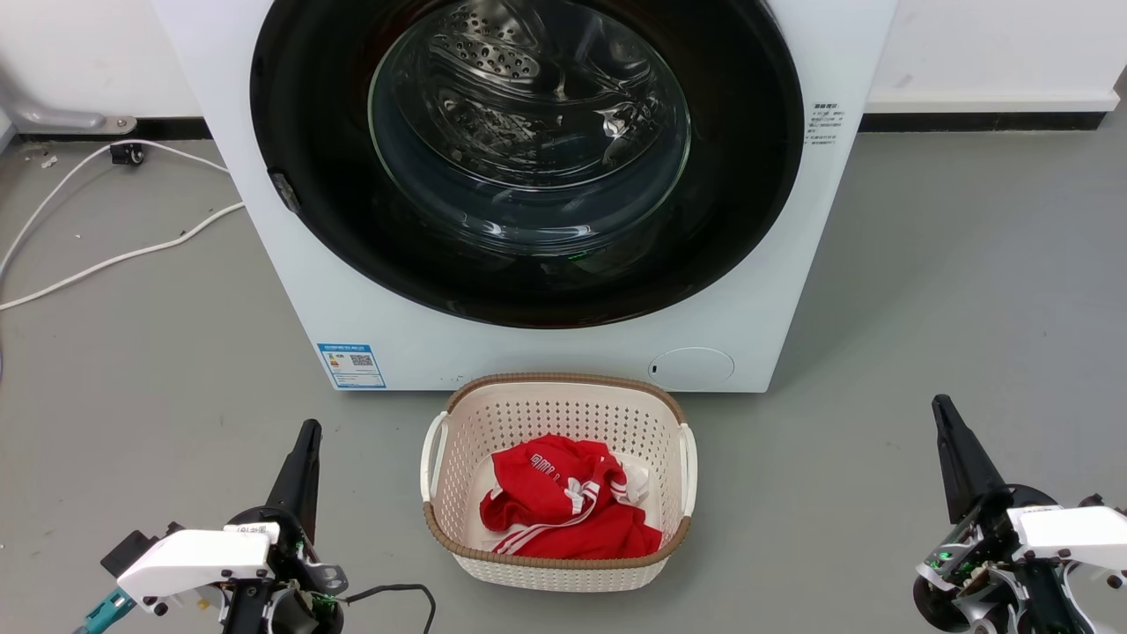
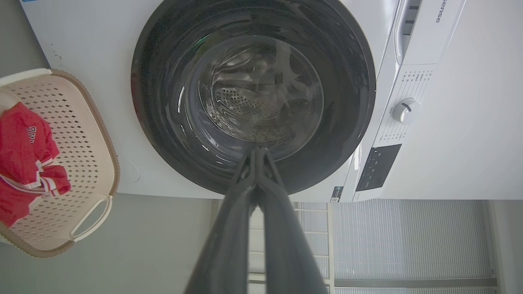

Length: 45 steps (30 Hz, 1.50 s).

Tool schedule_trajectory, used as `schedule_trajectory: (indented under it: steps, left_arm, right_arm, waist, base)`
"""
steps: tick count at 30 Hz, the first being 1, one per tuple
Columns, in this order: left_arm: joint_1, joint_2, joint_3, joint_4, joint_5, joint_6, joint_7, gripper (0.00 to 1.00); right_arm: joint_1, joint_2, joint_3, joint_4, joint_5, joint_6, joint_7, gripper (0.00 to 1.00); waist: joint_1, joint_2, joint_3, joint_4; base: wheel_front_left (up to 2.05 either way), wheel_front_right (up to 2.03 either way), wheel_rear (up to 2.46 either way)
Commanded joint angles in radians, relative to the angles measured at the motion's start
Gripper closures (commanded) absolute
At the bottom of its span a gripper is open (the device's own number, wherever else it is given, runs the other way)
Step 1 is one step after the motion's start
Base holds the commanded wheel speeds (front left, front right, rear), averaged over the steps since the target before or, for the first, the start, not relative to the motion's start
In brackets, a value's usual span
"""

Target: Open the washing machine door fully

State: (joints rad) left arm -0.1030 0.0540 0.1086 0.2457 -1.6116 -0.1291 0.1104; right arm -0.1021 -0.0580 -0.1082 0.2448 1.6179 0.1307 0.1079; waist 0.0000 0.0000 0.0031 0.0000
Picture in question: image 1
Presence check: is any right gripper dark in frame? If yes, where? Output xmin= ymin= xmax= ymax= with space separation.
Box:
xmin=912 ymin=394 xmax=1097 ymax=634

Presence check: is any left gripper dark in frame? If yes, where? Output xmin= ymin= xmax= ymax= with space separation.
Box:
xmin=222 ymin=420 xmax=350 ymax=634

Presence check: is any white front-load washing machine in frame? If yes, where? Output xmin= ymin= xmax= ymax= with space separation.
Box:
xmin=151 ymin=0 xmax=900 ymax=394

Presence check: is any black round glass washer door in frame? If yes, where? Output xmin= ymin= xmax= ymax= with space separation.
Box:
xmin=250 ymin=0 xmax=805 ymax=330

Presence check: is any blue energy label sticker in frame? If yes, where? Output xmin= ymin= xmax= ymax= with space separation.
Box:
xmin=316 ymin=343 xmax=387 ymax=390

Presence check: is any red white-striped sports garment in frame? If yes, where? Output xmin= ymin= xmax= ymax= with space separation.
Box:
xmin=479 ymin=433 xmax=663 ymax=561

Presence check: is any beige perforated laundry basket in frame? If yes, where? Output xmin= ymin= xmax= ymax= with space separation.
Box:
xmin=420 ymin=372 xmax=699 ymax=593

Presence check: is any round white filter cover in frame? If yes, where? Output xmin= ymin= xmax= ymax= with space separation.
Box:
xmin=648 ymin=347 xmax=736 ymax=389

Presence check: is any white cloth garment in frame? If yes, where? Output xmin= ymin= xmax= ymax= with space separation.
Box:
xmin=611 ymin=453 xmax=652 ymax=508

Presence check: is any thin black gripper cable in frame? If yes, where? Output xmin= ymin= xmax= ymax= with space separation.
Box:
xmin=342 ymin=583 xmax=438 ymax=634

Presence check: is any teal cable connector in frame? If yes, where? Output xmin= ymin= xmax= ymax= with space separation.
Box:
xmin=72 ymin=588 xmax=138 ymax=634

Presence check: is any white power cable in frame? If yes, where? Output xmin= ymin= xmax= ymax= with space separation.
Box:
xmin=0 ymin=202 xmax=247 ymax=313

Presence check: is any white thin cable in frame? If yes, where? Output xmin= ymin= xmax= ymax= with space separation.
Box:
xmin=0 ymin=139 xmax=232 ymax=281

